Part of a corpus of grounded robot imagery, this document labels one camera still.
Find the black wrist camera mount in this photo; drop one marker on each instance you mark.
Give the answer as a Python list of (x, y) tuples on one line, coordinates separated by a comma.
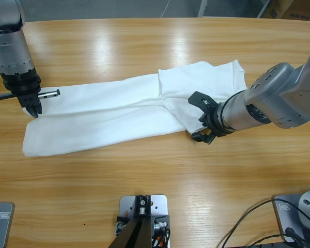
[(199, 99)]

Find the white metal frame leg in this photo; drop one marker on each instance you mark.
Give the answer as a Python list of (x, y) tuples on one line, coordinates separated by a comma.
[(264, 9), (202, 7)]

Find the black block with silver connector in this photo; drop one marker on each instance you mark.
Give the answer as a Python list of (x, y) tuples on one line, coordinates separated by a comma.
[(162, 220)]

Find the cardboard box with dark lettering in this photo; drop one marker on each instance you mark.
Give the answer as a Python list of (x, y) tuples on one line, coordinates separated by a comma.
[(302, 10)]

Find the white camera mounting plate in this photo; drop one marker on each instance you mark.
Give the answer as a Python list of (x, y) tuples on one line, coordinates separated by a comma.
[(158, 204)]

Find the white T-shirt with UNITREE print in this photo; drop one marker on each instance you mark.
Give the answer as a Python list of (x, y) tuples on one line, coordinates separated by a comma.
[(93, 124)]

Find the black and silver clamp fitting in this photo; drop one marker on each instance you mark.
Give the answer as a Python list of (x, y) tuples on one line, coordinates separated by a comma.
[(120, 227)]

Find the black bracket with silver bolt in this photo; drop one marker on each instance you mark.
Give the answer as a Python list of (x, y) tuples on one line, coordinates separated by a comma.
[(142, 206)]

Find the dark camera post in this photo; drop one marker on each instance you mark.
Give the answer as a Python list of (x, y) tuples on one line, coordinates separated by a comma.
[(134, 237)]

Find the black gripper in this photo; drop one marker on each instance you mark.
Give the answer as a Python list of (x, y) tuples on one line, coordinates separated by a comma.
[(22, 85), (218, 121)]

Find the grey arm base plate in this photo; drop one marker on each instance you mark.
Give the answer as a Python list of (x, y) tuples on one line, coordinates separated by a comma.
[(5, 227), (280, 218)]

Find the cardboard box with blue print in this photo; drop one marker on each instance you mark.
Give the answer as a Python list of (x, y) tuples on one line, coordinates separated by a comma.
[(276, 9)]

